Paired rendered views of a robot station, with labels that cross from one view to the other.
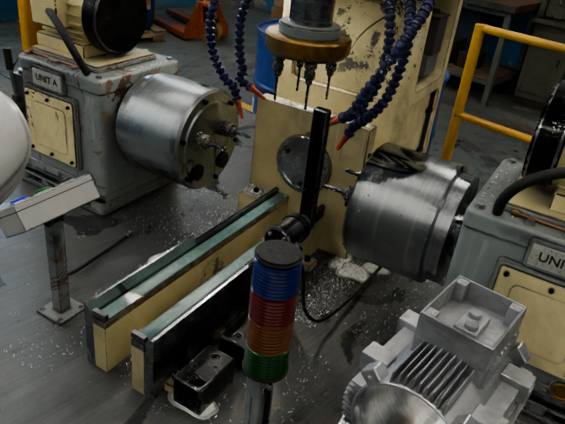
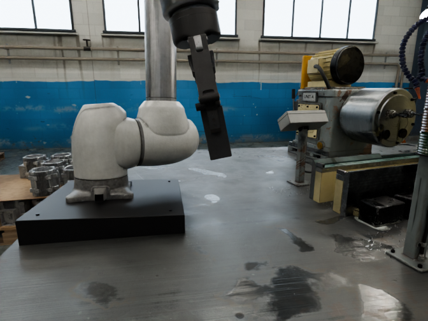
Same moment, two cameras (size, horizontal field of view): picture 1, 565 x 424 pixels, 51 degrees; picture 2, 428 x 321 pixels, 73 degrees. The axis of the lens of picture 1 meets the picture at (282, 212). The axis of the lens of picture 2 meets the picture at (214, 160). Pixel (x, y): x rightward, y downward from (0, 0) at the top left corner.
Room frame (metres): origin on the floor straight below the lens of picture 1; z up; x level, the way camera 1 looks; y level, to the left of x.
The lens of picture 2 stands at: (-0.10, -0.05, 1.15)
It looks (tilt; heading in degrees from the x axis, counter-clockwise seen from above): 14 degrees down; 42
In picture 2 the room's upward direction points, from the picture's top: straight up
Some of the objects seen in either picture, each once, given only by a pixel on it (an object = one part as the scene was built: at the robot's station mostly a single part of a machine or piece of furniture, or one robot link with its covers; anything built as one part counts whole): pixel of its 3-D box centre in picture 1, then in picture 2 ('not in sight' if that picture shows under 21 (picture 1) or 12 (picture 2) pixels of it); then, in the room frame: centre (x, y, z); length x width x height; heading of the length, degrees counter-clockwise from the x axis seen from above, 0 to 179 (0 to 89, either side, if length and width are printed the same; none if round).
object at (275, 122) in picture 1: (313, 172); not in sight; (1.36, -0.06, 0.97); 0.30 x 0.11 x 0.34; 62
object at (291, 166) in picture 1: (303, 165); not in sight; (1.30, -0.03, 1.02); 0.15 x 0.02 x 0.15; 62
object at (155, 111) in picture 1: (164, 124); (367, 115); (1.39, 0.32, 1.04); 0.37 x 0.25 x 0.25; 62
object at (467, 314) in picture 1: (467, 330); not in sight; (0.63, -0.27, 1.11); 0.12 x 0.11 x 0.07; 144
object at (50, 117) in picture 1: (96, 118); (329, 121); (1.50, 0.53, 0.99); 0.35 x 0.31 x 0.37; 62
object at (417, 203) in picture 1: (422, 217); not in sight; (1.06, -0.28, 1.04); 0.41 x 0.25 x 0.25; 62
